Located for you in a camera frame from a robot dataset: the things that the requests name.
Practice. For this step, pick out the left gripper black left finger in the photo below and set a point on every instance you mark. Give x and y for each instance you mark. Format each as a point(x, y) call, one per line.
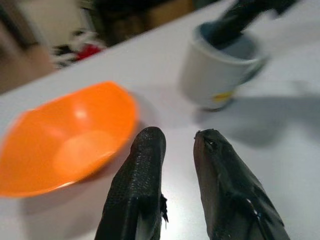
point(140, 180)

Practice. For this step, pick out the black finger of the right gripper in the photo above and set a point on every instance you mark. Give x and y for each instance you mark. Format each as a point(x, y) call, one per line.
point(237, 20)

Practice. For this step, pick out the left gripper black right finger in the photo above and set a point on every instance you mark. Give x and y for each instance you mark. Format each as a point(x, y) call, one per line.
point(225, 190)

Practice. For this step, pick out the white mug with blue inside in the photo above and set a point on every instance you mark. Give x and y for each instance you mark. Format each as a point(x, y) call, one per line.
point(207, 75)

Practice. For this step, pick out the orange plastic bowl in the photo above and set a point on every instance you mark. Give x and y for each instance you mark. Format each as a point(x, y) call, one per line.
point(50, 125)

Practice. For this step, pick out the brown cardboard box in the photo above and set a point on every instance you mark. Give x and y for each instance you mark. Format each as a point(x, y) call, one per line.
point(165, 10)

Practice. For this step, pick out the black console table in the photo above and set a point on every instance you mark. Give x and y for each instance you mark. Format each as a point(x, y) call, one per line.
point(117, 17)

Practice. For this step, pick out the red white black stuffed toy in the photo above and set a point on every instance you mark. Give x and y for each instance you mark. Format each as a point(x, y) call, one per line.
point(87, 51)

